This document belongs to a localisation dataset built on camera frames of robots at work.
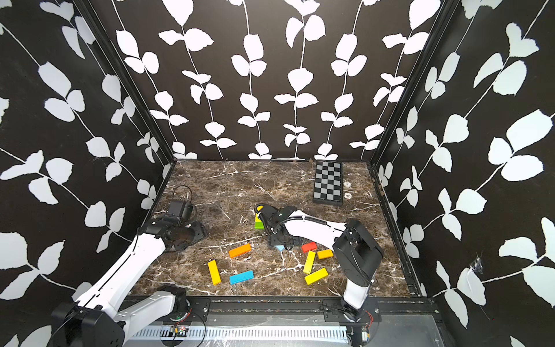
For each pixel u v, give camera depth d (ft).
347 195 3.52
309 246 2.94
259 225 3.04
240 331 2.31
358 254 1.50
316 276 2.68
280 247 2.89
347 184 3.64
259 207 3.43
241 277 2.63
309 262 2.80
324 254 2.84
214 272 2.68
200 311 2.40
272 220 2.23
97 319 1.22
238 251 2.89
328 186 3.52
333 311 2.40
